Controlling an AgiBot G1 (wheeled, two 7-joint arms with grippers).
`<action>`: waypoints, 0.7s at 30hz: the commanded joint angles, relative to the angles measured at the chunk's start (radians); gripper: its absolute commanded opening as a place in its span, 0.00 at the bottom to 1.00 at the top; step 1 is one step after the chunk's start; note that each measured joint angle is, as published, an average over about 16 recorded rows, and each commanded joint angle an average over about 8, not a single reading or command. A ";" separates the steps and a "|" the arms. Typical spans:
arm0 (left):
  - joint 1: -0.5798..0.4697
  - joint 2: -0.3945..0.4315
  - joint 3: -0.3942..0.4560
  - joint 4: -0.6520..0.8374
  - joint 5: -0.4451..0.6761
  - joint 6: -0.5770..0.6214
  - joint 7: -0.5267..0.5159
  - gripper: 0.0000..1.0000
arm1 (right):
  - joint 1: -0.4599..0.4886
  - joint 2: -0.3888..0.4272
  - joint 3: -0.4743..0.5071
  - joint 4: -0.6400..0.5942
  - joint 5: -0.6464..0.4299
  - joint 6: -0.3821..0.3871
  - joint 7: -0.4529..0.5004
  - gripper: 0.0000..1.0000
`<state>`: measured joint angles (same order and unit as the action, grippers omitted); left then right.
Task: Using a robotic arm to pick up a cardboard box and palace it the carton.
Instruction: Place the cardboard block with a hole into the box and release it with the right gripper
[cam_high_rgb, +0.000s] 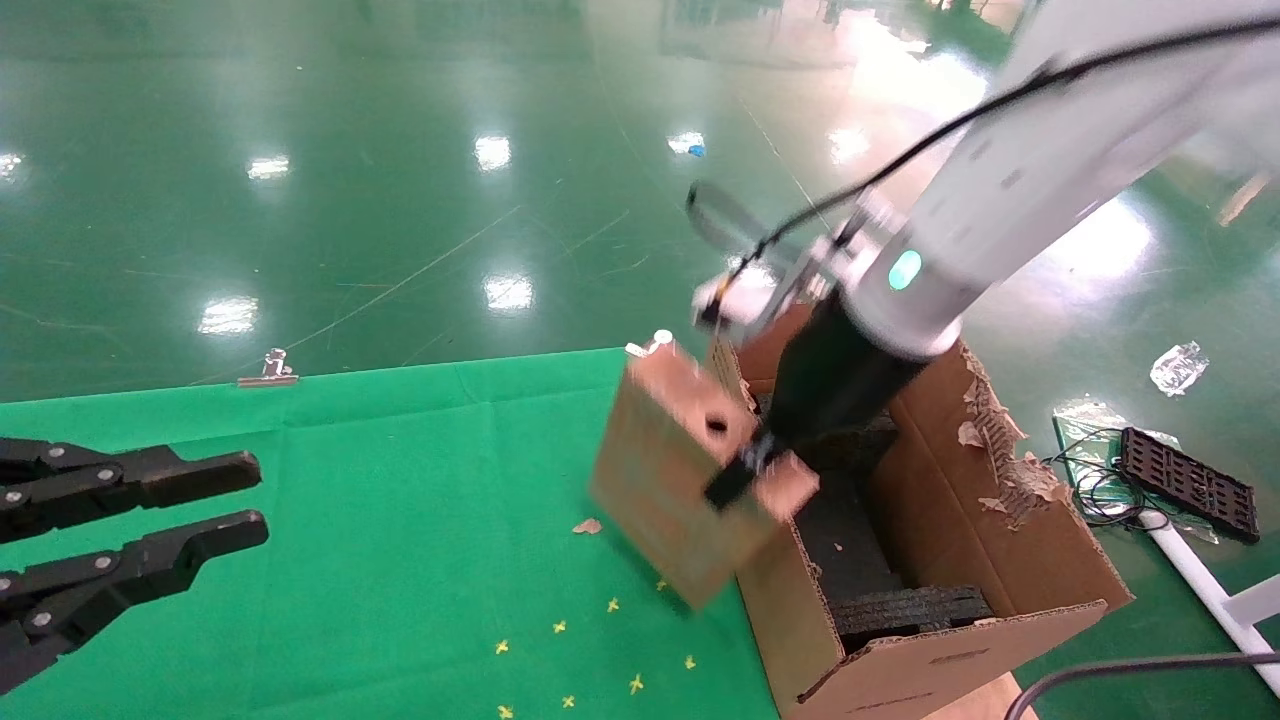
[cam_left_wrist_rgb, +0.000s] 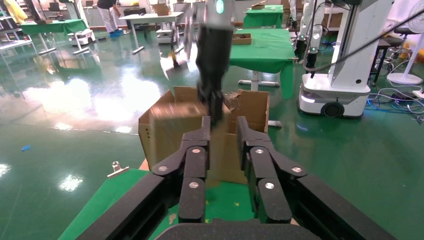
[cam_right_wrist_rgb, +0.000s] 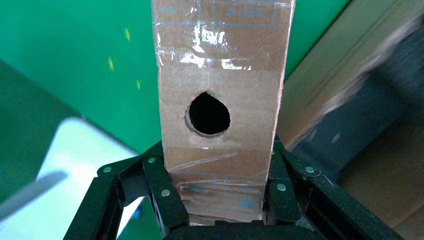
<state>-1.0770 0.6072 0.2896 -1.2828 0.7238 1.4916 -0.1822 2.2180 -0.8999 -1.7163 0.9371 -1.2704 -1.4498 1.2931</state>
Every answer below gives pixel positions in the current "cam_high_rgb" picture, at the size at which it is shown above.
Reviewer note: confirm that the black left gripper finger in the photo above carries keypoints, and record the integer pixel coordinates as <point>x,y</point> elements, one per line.
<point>150,480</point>
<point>150,570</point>

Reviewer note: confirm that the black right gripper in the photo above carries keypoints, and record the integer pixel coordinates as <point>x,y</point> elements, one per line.
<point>840,380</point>

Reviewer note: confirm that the small brown cardboard box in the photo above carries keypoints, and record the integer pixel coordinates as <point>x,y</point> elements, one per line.
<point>660,480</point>

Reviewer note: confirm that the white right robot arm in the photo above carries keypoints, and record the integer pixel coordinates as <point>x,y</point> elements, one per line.
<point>1050,170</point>

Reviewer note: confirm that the small brown cardboard scrap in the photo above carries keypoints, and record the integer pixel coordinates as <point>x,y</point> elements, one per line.
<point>587,526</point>

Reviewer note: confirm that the large brown cardboard carton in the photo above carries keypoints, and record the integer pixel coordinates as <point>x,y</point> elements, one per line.
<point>1010,560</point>

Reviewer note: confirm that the black foam liner sheet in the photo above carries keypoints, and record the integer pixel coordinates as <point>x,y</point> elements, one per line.
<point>850,530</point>

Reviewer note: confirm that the green table cloth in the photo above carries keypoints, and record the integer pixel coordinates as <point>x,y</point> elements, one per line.
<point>350,500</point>

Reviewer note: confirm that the black ribbed foam block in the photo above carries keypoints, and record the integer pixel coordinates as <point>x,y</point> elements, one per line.
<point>900,612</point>

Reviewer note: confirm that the flat clear plastic bag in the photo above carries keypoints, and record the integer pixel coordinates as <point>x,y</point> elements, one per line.
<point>1080,420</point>

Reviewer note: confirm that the black perforated plastic tray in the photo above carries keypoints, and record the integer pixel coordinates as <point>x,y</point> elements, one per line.
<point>1190,482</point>

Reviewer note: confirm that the crumpled clear plastic wrapper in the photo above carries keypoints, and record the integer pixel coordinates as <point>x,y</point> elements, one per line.
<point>1178,367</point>

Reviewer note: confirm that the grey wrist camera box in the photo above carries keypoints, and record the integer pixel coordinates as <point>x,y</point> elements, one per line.
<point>740,300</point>

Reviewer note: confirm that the grey metal camera bracket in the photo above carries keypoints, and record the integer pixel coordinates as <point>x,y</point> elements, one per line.
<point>815,260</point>

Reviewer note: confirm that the white metal frame leg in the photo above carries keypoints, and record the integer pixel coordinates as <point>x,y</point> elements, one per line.
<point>1210,590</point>

